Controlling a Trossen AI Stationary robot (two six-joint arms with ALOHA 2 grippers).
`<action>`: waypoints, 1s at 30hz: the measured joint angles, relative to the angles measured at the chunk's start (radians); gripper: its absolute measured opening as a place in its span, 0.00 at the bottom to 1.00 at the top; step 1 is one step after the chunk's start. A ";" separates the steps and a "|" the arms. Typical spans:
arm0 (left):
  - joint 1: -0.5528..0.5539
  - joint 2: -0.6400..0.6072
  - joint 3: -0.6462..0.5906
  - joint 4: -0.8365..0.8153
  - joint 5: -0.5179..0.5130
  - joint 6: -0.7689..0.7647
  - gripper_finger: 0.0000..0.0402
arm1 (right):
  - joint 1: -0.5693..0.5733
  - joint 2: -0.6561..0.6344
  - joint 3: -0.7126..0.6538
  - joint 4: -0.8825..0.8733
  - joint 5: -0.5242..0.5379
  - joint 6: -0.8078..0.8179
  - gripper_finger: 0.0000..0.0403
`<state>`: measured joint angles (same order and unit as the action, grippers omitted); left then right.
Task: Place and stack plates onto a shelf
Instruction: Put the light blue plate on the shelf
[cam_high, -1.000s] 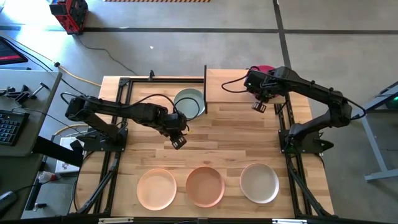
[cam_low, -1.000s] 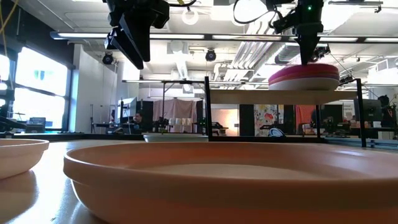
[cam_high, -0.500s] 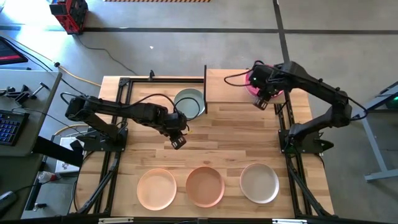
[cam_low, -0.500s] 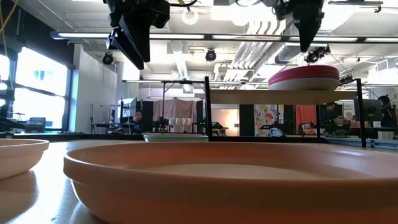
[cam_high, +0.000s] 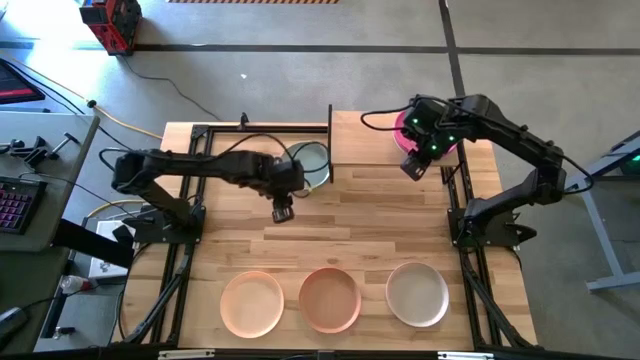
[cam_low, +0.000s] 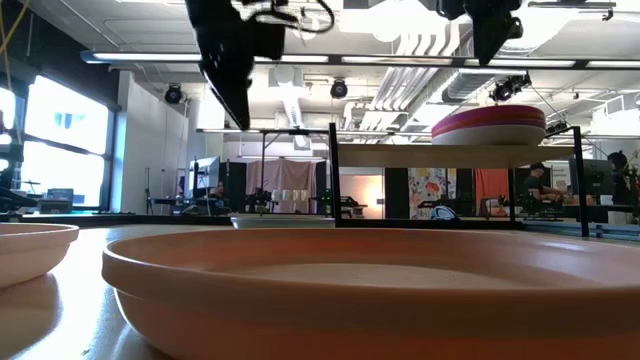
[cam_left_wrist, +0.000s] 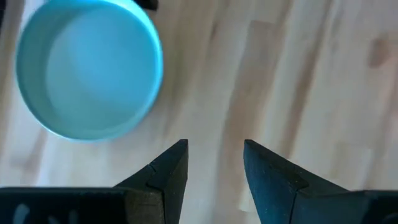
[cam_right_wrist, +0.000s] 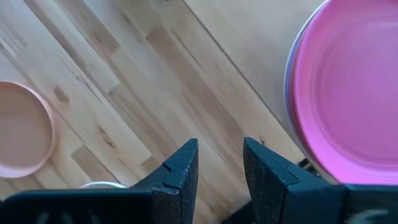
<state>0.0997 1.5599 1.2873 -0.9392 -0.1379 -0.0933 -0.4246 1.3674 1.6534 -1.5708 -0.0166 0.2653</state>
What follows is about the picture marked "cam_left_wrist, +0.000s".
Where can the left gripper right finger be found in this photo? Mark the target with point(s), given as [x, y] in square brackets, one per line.
[280, 199]

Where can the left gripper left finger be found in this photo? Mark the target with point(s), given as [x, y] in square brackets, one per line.
[155, 193]

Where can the light teal plate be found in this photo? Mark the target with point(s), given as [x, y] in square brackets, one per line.
[90, 77]

